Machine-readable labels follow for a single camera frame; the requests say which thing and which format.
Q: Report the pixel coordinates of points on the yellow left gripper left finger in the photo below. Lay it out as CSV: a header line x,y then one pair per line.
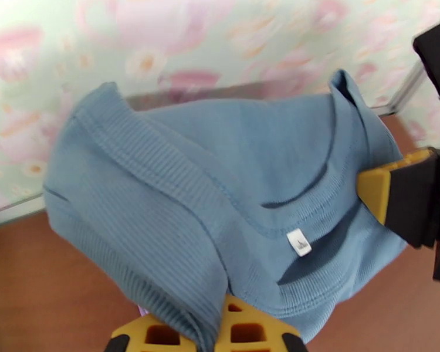
x,y
157,336

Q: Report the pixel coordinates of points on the blue ribbed shirt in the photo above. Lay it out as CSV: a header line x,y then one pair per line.
x,y
168,178

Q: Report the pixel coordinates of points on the aluminium corner post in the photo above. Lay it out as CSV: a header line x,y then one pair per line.
x,y
407,90

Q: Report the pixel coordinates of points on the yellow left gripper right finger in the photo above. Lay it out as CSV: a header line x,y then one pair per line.
x,y
249,332

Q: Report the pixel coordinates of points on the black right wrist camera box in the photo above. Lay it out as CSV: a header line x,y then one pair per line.
x,y
438,57

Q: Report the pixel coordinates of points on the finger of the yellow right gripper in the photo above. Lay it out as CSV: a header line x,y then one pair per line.
x,y
414,157
410,200

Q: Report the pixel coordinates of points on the purple shirt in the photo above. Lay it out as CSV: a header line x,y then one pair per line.
x,y
143,310

